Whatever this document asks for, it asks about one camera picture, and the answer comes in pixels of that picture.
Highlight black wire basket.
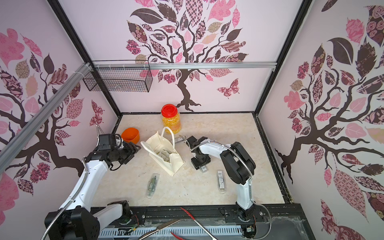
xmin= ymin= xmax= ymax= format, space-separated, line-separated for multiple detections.
xmin=83 ymin=60 xmax=154 ymax=93

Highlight red cable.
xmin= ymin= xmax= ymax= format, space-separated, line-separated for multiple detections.
xmin=170 ymin=206 xmax=218 ymax=240

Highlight red-lid jar yellow flakes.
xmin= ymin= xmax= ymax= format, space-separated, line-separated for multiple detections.
xmin=161 ymin=104 xmax=182 ymax=134

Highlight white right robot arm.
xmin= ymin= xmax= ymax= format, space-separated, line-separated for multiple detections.
xmin=186 ymin=136 xmax=271 ymax=222

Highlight green compass set case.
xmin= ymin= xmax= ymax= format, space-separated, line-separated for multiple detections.
xmin=146 ymin=173 xmax=160 ymax=199

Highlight orange plastic cup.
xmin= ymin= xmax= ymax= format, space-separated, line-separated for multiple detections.
xmin=121 ymin=128 xmax=140 ymax=144

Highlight compass set case red label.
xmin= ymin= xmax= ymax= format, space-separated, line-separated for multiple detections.
xmin=162 ymin=152 xmax=171 ymax=163

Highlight aluminium rail left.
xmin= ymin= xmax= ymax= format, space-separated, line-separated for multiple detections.
xmin=1 ymin=63 xmax=92 ymax=173

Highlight cream canvas tote bag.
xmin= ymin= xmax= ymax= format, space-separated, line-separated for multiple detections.
xmin=141 ymin=127 xmax=185 ymax=177

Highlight white slotted cable duct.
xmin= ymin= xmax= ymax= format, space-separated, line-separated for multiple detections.
xmin=99 ymin=226 xmax=243 ymax=240

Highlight aluminium rail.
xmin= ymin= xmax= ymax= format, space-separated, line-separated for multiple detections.
xmin=94 ymin=62 xmax=277 ymax=70
xmin=1 ymin=63 xmax=92 ymax=173

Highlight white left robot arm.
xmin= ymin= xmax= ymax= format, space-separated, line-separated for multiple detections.
xmin=41 ymin=142 xmax=141 ymax=240

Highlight aluminium rail back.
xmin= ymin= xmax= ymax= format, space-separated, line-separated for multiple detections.
xmin=94 ymin=62 xmax=277 ymax=70

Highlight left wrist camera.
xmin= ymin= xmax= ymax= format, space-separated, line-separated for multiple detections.
xmin=96 ymin=134 xmax=122 ymax=151

